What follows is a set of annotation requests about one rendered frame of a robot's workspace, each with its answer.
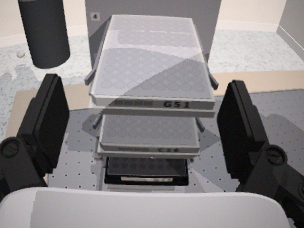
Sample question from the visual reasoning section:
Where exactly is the grey base plate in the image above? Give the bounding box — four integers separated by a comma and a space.
47, 89, 304, 193

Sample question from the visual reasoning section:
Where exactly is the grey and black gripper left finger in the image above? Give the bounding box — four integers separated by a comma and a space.
0, 73, 70, 203

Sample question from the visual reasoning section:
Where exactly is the black microplate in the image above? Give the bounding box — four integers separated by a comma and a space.
104, 157, 189, 186

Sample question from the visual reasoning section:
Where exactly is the white microplate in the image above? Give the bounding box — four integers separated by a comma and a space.
97, 115, 200, 159
88, 15, 215, 118

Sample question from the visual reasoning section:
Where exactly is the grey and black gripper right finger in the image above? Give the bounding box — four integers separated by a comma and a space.
217, 80, 304, 228

